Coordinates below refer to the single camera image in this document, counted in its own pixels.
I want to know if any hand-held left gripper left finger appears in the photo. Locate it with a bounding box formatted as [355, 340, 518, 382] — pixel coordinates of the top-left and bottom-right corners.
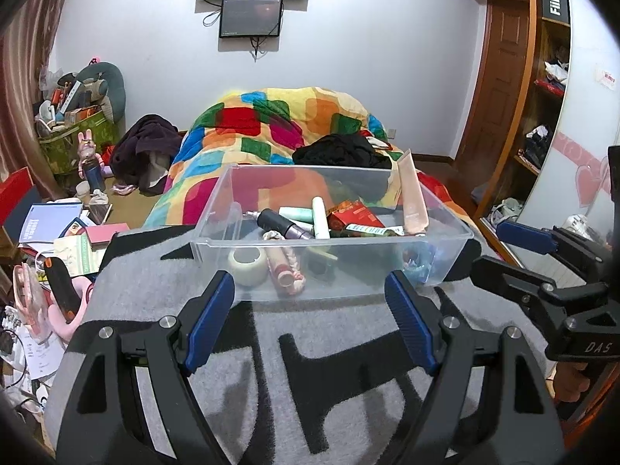
[55, 270, 236, 465]

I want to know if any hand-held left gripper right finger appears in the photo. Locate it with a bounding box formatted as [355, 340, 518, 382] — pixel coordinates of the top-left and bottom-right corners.
[384, 269, 565, 465]

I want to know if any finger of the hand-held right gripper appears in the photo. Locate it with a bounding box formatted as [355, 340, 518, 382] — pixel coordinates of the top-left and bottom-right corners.
[470, 256, 606, 335]
[495, 220, 608, 282]

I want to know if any teal capped cosmetic bottle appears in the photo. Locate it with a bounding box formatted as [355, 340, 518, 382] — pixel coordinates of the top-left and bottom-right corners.
[402, 247, 437, 284]

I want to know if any clear plastic box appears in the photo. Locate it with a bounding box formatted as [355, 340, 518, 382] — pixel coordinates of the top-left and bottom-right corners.
[190, 164, 475, 301]

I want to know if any dark bottle with black cap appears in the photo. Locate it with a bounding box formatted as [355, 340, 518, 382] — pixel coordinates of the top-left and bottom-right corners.
[257, 208, 315, 240]

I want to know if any white pen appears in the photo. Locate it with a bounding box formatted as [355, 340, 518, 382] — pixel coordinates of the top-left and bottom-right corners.
[312, 196, 331, 239]

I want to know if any person's right hand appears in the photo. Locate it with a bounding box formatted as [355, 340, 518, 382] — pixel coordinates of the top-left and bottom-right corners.
[552, 361, 590, 404]

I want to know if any white plastic bag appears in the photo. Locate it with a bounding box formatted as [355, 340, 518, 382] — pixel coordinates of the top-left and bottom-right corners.
[491, 198, 521, 224]

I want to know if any grey black patterned blanket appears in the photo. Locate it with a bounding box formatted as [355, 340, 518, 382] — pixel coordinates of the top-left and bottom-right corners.
[43, 225, 558, 465]

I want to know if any white tape roll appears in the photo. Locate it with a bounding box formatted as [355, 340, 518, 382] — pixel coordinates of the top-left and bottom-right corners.
[227, 247, 269, 286]

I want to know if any white flat tube green print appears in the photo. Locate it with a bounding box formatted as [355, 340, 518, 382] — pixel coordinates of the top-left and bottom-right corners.
[345, 224, 405, 237]

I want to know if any red packet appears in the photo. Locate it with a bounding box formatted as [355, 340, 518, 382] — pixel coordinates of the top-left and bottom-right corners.
[327, 201, 386, 238]

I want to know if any peach cosmetic tube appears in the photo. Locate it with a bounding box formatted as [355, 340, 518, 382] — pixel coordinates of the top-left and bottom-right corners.
[397, 149, 430, 236]

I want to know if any pink plush toy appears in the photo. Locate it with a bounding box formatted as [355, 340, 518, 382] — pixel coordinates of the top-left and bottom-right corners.
[48, 276, 95, 342]

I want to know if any wooden shelf unit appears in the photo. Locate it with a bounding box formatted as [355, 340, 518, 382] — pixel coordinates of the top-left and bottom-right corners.
[472, 0, 572, 224]

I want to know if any white wardrobe sliding door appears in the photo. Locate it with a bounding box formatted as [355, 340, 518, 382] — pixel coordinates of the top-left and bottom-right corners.
[520, 0, 620, 272]

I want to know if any pink book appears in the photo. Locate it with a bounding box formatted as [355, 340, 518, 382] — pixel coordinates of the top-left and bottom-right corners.
[84, 222, 129, 243]

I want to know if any green white booklet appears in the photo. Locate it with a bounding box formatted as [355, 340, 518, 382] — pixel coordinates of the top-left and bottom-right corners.
[53, 235, 107, 277]

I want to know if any black orange tool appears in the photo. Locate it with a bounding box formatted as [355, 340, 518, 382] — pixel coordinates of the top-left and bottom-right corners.
[43, 258, 81, 323]

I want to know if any wooden door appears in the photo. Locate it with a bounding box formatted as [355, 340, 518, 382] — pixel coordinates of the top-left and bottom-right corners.
[455, 0, 538, 204]

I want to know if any black garment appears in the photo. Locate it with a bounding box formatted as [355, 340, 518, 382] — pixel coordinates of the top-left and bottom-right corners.
[292, 133, 391, 170]

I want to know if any pink transparent pouch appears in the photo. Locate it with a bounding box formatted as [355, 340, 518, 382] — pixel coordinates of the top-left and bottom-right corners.
[12, 264, 52, 337]

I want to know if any dark maroon clothes pile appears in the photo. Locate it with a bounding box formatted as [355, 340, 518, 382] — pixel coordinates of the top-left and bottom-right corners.
[110, 114, 184, 192]

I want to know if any blue booklet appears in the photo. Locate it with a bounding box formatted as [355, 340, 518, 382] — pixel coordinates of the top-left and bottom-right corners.
[18, 202, 84, 243]

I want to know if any rabbit figurine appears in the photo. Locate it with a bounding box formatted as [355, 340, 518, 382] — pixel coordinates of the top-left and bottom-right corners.
[77, 128, 105, 192]

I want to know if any green storage box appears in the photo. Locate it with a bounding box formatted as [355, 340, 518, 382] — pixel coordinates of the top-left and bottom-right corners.
[38, 109, 122, 175]

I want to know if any colourful patchwork quilt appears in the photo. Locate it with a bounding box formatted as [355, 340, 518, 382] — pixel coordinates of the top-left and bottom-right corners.
[143, 86, 480, 233]

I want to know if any red box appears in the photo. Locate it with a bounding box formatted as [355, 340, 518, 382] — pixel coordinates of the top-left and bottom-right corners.
[0, 167, 34, 226]

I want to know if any black box white print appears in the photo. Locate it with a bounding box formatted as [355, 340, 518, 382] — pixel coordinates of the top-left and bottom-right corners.
[539, 0, 570, 25]

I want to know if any grey green neck pillow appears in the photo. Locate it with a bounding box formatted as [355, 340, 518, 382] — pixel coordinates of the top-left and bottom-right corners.
[58, 60, 127, 124]

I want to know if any brown curtain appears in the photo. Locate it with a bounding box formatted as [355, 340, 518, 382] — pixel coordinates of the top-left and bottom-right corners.
[0, 0, 83, 195]

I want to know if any small wall monitor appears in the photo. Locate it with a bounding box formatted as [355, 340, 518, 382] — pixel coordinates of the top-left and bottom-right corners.
[219, 0, 284, 40]

